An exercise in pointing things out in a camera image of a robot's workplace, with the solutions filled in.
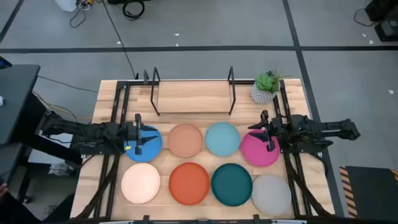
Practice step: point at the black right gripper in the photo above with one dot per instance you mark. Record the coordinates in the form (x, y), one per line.
(273, 129)

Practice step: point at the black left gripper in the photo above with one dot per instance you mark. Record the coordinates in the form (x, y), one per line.
(136, 133)

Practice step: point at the magenta pink plate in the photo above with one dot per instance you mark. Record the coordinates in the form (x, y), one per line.
(255, 153)

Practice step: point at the tan brown plate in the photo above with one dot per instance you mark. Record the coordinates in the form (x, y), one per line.
(185, 140)

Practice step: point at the light blue plate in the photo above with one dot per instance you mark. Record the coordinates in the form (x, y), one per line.
(222, 139)

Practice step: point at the cream peach plate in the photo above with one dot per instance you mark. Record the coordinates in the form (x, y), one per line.
(140, 183)

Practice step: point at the dark teal plate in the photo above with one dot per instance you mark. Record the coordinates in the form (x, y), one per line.
(231, 184)

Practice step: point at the orange plate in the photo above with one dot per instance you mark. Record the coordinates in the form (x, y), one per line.
(189, 183)

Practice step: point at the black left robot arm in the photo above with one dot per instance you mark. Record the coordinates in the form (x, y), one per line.
(93, 133)

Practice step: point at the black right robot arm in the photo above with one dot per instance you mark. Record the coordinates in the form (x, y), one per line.
(311, 126)

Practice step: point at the wooden shelf with black legs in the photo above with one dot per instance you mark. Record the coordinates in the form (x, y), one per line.
(192, 96)

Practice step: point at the potted green succulent plant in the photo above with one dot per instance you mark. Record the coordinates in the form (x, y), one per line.
(264, 83)

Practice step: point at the grey plate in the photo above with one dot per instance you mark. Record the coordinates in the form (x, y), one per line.
(271, 194)

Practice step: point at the clear plastic bag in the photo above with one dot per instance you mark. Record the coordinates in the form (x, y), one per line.
(60, 169)

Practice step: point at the white sheet under desk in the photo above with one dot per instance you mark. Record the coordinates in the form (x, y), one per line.
(40, 158)

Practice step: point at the black mat with hazard stripes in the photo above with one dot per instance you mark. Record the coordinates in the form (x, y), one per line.
(373, 193)

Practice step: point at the black desk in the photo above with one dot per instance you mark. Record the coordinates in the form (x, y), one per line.
(15, 99)

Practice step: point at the white container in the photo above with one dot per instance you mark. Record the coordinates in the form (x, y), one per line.
(66, 4)

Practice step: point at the person's hand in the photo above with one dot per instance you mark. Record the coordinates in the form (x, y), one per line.
(2, 189)

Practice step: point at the dark screen corner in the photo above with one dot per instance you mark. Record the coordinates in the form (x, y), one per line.
(3, 63)

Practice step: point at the black equipment base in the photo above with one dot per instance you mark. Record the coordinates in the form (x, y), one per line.
(388, 31)

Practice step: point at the black equipment case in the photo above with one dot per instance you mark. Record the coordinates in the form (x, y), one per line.
(382, 9)

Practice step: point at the black metal table frame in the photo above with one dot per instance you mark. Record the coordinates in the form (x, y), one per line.
(244, 82)

